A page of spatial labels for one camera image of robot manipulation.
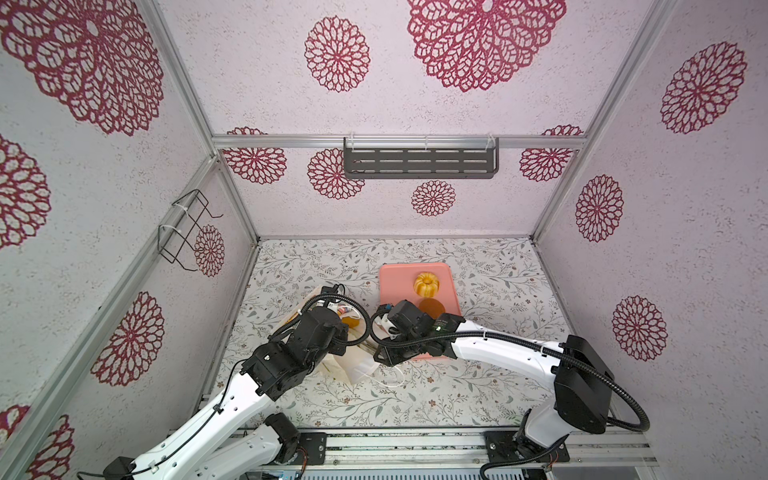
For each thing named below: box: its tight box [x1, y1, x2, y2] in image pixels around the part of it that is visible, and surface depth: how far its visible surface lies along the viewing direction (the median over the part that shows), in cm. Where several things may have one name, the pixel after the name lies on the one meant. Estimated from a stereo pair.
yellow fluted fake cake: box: [413, 272, 440, 298], surface depth 105 cm
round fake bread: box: [419, 298, 446, 320], surface depth 99 cm
